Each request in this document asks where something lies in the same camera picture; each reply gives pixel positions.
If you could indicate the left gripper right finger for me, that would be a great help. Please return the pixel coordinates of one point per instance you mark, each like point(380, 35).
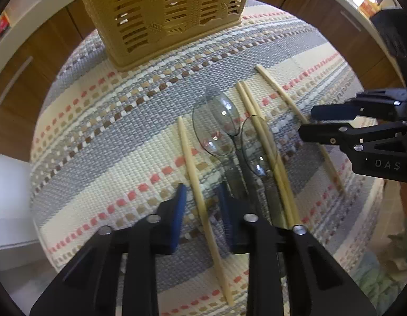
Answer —
point(317, 284)

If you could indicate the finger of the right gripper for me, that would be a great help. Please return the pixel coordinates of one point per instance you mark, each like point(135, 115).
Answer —
point(388, 104)
point(325, 134)

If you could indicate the clear plastic spoon upper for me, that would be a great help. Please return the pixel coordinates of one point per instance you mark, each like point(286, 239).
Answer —
point(229, 120)

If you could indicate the striped woven table mat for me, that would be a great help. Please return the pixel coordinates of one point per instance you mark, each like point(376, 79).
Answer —
point(106, 151)

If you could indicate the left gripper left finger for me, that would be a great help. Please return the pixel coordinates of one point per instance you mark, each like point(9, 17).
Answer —
point(88, 284)

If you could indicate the bamboo chopstick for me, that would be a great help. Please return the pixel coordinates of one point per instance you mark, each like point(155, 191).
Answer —
point(335, 177)
point(203, 214)
point(274, 159)
point(259, 151)

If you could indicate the clear plastic spoon large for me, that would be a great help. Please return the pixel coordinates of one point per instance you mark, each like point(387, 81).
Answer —
point(220, 145)

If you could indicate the clear plastic spoon right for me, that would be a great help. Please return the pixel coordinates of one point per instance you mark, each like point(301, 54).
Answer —
point(257, 160)

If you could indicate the yellow plastic utensil basket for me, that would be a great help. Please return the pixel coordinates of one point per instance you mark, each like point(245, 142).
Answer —
point(135, 31)

